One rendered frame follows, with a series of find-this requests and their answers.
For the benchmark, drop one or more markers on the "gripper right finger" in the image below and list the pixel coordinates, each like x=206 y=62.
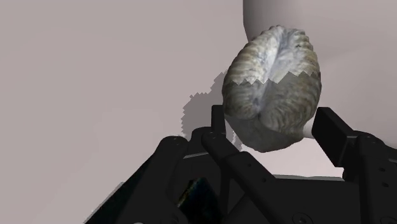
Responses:
x=372 y=161

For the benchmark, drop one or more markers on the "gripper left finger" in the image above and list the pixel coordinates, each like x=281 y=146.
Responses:
x=228 y=156

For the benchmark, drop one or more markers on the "grey ribbed seashell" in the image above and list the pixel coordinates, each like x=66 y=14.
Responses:
x=273 y=93

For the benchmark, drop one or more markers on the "large pale rounded object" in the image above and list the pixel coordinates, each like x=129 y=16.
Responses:
x=353 y=46

